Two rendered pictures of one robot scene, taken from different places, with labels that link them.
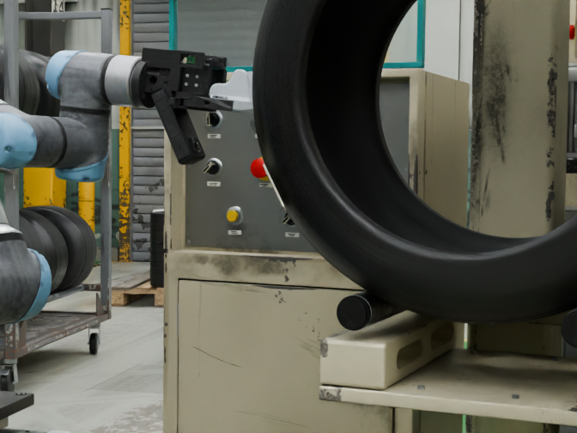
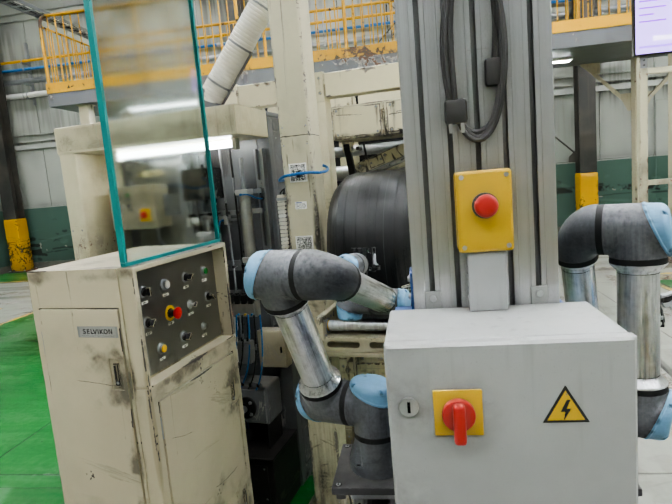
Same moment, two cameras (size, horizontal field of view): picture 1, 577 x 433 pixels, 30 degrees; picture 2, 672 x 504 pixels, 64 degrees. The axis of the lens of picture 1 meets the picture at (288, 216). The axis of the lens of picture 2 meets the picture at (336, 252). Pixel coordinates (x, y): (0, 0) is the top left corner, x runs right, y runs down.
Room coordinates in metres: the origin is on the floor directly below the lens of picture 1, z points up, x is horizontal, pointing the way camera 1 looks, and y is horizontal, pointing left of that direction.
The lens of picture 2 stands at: (1.80, 1.84, 1.47)
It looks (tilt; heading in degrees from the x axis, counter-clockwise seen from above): 8 degrees down; 265
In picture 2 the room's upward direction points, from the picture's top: 5 degrees counter-clockwise
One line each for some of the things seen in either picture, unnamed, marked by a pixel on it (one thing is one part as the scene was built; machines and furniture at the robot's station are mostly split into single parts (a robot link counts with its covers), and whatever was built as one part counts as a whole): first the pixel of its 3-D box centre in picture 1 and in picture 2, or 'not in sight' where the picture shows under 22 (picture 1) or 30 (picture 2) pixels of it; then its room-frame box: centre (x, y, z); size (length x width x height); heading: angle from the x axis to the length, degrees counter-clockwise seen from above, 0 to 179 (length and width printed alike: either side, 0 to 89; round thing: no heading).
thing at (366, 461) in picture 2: not in sight; (377, 446); (1.61, 0.53, 0.77); 0.15 x 0.15 x 0.10
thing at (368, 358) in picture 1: (394, 343); (369, 341); (1.51, -0.15, 0.83); 0.36 x 0.09 x 0.06; 157
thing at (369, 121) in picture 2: not in sight; (406, 118); (1.23, -0.50, 1.71); 0.61 x 0.25 x 0.15; 157
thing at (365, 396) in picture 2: not in sight; (371, 403); (1.62, 0.53, 0.88); 0.13 x 0.12 x 0.14; 148
